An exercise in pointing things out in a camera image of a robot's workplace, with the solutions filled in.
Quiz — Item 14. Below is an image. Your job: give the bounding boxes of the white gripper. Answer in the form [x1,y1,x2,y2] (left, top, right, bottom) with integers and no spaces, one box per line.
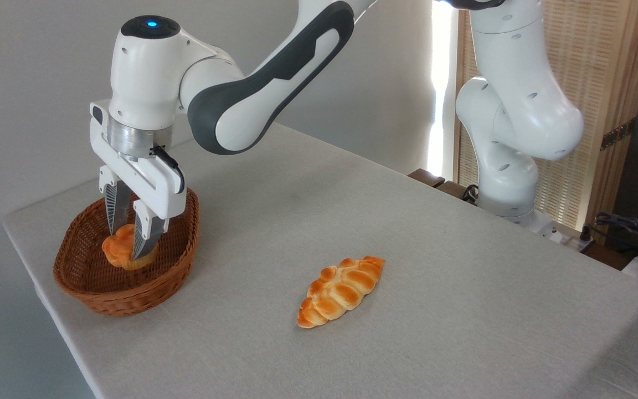
[90,100,187,260]

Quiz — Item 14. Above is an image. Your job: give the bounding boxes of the orange muffin bread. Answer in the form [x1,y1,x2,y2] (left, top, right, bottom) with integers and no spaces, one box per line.
[102,223,160,271]

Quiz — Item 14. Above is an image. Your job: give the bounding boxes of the brown wicker basket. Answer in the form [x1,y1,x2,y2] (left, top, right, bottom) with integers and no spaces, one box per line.
[53,187,200,317]

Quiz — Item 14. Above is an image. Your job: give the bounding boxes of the braided golden bread loaf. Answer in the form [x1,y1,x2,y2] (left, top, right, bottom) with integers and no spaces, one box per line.
[297,255,385,329]

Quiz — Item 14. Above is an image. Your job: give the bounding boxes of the dark brown wooden block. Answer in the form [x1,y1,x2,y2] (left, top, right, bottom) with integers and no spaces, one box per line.
[408,168,476,203]

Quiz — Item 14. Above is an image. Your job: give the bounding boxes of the grey tablecloth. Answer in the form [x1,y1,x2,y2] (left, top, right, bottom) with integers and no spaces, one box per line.
[2,123,638,399]

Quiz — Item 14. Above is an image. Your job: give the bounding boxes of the wooden slatted screen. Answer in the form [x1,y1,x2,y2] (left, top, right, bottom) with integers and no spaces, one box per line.
[454,0,638,233]

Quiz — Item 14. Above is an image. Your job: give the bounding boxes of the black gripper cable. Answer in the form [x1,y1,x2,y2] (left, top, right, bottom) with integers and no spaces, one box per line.
[150,145,186,195]

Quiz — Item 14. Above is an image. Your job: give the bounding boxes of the black cable bundle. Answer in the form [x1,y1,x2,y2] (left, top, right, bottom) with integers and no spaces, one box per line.
[580,205,638,257]

